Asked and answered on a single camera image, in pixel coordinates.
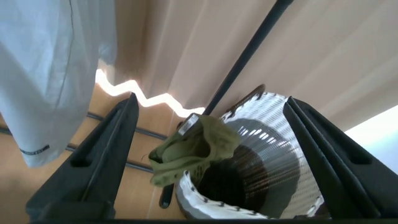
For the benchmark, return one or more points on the green garment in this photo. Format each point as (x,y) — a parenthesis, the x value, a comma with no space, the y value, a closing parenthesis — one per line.
(192,149)

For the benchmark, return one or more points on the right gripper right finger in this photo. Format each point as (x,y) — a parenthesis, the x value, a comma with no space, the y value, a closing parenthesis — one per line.
(342,186)

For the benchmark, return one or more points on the black clothes rack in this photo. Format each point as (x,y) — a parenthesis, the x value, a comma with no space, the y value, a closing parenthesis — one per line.
(245,56)

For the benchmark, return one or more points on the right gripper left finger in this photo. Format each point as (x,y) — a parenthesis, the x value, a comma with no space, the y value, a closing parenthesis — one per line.
(59,193)

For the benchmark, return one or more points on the white laundry basket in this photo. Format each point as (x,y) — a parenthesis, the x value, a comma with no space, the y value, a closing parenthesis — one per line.
(280,146)

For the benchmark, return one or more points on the pale grey shorts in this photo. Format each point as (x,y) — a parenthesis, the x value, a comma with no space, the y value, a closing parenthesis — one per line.
(40,77)

